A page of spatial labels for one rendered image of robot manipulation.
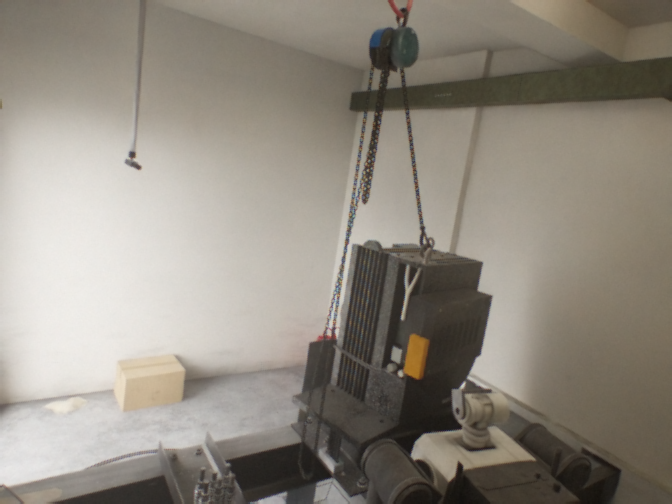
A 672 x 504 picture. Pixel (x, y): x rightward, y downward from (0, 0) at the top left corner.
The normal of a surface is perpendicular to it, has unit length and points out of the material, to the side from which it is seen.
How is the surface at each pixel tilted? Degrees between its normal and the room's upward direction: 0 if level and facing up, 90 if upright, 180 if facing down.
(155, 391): 90
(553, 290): 90
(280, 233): 90
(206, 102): 90
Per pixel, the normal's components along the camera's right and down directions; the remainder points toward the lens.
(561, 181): -0.82, -0.04
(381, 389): -0.68, 0.00
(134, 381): 0.59, 0.21
